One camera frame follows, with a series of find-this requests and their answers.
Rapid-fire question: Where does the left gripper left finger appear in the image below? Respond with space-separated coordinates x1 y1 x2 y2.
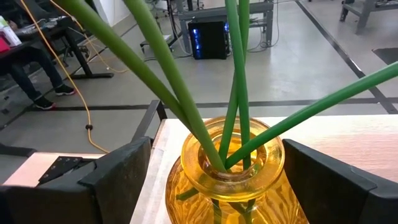
79 136 152 224

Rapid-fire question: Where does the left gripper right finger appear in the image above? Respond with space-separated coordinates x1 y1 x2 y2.
282 138 378 224

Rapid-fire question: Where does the yellow glass vase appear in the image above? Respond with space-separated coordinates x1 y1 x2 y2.
164 116 310 224

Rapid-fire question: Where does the red artificial tulip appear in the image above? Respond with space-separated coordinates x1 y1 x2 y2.
57 0 192 130

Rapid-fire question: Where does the person's shoe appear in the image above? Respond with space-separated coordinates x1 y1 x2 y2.
54 83 76 96
33 96 58 111

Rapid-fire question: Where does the black office desk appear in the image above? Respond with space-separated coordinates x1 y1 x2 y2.
0 15 115 80

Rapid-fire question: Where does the person's leg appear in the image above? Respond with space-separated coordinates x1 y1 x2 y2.
6 60 44 101
29 46 65 90

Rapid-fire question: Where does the black computer tower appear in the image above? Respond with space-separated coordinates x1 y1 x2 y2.
187 18 231 60

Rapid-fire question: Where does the red box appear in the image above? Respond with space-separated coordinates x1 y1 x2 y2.
0 34 11 54

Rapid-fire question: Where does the grey metal bench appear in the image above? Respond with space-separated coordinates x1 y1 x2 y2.
338 0 398 35

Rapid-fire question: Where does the white and green box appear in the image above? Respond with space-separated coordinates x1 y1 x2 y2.
0 15 22 47

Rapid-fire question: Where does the wooden shelf with black frame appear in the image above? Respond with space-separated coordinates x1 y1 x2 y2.
130 99 398 224

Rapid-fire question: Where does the yellow cable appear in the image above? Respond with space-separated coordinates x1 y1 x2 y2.
18 0 130 154

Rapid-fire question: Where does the grey cable bundle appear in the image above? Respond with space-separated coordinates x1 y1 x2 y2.
247 17 280 53

